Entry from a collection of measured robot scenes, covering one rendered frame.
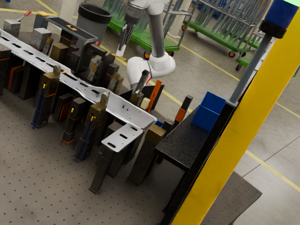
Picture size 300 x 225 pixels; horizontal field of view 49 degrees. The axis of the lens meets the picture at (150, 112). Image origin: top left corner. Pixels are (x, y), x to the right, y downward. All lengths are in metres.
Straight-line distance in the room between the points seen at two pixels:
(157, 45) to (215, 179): 1.47
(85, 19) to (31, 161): 3.47
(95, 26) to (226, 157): 4.03
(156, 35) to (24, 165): 1.31
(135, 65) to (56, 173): 1.19
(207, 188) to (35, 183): 0.85
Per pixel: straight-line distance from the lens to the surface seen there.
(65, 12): 6.13
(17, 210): 1.59
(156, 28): 2.44
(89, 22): 5.02
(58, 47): 2.26
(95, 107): 1.75
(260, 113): 1.15
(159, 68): 2.62
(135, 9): 1.77
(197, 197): 1.34
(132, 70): 2.62
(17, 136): 1.99
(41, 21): 2.57
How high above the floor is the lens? 1.88
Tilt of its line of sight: 26 degrees down
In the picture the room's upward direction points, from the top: 23 degrees clockwise
